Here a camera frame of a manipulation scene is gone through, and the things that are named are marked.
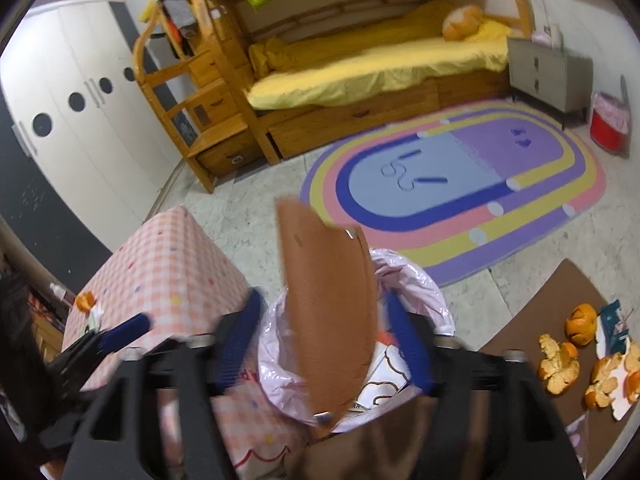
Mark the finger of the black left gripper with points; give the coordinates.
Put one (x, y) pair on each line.
(87, 353)

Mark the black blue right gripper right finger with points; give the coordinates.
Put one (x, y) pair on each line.
(492, 420)

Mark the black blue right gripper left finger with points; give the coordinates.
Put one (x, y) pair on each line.
(171, 427)

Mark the brown leather sheath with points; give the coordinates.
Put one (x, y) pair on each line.
(332, 308)

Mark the pink lined trash bin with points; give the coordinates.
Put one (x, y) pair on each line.
(277, 368)

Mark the red trash bin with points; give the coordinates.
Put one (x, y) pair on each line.
(610, 123)

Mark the orange peel on table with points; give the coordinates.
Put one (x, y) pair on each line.
(85, 301)

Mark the spray bottle white cap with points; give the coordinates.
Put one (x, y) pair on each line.
(63, 294)

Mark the orange peel pile left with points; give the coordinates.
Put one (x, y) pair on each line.
(559, 368)

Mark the orange peel pile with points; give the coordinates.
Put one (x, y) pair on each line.
(559, 368)
(607, 379)

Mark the orange peel pile right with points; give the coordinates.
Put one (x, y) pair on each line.
(607, 379)

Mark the brown floor mat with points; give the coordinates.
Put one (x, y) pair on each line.
(592, 432)

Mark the pink checkered tablecloth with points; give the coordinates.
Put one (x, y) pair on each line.
(173, 272)

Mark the whole orange peel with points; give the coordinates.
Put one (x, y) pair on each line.
(580, 328)

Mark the dark blue wrapper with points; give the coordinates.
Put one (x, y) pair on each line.
(612, 331)

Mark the white wardrobe with holes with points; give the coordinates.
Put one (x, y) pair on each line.
(77, 110)

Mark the rainbow oval rug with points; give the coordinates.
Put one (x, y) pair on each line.
(460, 190)

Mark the wooden stair drawers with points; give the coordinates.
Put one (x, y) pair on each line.
(190, 65)

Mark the grey nightstand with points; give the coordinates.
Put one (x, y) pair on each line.
(560, 79)

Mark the wooden bunk bed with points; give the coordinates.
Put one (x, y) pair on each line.
(299, 130)

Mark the yellow bed sheet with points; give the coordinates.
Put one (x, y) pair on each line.
(353, 66)

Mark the orange plush toy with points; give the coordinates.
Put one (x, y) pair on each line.
(462, 22)

